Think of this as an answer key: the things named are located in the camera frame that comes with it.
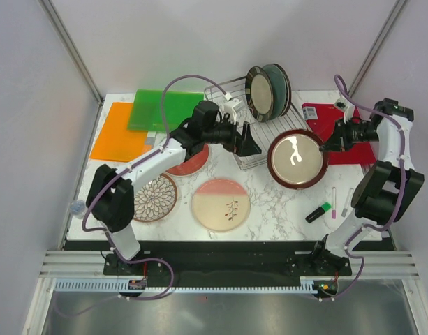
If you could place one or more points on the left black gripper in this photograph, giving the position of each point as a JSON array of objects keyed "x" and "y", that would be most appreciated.
[{"x": 244, "y": 145}]

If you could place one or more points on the dark red rimmed beige plate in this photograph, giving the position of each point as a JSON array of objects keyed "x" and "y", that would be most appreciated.
[{"x": 295, "y": 159}]

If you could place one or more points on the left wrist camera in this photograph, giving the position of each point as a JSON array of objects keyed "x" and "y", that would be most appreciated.
[{"x": 232, "y": 107}]

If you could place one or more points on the crumpled plastic bottle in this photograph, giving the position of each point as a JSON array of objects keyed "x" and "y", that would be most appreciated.
[{"x": 78, "y": 209}]

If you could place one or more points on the teal green plate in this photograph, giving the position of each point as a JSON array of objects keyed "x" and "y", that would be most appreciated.
[{"x": 278, "y": 87}]

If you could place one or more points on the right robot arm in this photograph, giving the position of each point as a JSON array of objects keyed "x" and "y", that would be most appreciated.
[{"x": 385, "y": 192}]

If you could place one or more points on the white pink pen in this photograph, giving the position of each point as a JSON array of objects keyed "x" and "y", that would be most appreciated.
[{"x": 334, "y": 203}]

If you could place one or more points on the dark striped plate behind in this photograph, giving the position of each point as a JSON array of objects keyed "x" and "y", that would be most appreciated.
[{"x": 288, "y": 89}]

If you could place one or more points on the black green highlighter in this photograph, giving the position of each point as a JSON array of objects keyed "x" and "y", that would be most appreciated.
[{"x": 317, "y": 213}]

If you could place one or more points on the white cable duct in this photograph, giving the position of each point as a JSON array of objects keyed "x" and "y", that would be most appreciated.
[{"x": 117, "y": 285}]

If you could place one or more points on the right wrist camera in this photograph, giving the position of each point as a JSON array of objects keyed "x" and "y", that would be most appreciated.
[{"x": 346, "y": 108}]

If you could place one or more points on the white grey pen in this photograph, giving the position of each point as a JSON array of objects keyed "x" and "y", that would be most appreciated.
[{"x": 347, "y": 202}]

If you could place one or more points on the metal wire dish rack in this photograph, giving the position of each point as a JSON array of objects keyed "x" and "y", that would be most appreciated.
[{"x": 263, "y": 133}]

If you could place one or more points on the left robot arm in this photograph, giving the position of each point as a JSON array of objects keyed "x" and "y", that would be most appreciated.
[{"x": 111, "y": 196}]

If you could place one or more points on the pink beige leaf plate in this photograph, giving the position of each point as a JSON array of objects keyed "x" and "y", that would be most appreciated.
[{"x": 221, "y": 205}]

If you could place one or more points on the brown floral pattern plate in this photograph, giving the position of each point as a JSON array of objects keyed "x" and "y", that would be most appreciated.
[{"x": 155, "y": 200}]

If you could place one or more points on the black gold rimmed plate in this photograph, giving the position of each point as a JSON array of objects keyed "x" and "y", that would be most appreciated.
[{"x": 259, "y": 94}]

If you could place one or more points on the orange plastic folder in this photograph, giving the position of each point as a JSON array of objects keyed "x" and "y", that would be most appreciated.
[{"x": 115, "y": 141}]

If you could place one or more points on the red blue flower plate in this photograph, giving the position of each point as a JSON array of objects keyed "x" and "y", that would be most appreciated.
[{"x": 192, "y": 165}]

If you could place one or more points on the green plastic folder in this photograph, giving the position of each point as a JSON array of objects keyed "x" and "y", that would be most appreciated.
[{"x": 146, "y": 112}]

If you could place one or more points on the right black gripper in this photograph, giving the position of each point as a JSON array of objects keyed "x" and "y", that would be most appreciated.
[{"x": 338, "y": 141}]

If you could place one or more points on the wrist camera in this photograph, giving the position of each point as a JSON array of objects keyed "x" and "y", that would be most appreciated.
[
  {"x": 346, "y": 108},
  {"x": 232, "y": 107}
]

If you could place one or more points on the red plastic folder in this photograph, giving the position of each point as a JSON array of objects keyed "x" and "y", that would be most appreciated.
[{"x": 321, "y": 118}]

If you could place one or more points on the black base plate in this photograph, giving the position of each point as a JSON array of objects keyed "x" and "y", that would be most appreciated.
[{"x": 228, "y": 263}]

